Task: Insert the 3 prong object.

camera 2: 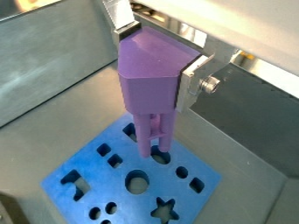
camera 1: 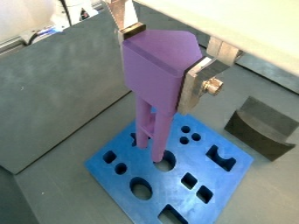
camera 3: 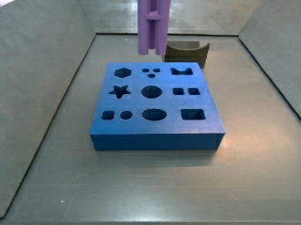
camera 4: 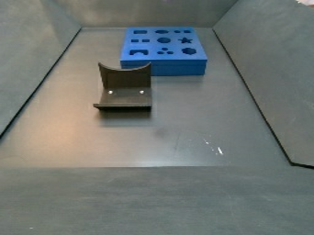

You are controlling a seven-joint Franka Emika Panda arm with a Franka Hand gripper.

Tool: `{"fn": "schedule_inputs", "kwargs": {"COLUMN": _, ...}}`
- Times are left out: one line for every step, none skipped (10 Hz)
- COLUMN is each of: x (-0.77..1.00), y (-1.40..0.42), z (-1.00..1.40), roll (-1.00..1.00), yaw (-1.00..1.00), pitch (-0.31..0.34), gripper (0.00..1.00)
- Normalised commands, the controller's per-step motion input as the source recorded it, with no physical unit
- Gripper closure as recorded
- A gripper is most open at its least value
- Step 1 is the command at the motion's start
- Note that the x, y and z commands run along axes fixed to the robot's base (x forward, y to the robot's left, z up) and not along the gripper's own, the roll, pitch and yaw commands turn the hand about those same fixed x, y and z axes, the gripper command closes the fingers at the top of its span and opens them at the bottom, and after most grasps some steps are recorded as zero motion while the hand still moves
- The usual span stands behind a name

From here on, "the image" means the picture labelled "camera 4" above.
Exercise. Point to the black curved plastic holder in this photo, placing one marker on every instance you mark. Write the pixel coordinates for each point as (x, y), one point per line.
(126, 87)

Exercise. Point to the blue shape sorter block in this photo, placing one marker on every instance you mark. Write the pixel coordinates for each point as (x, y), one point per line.
(172, 48)

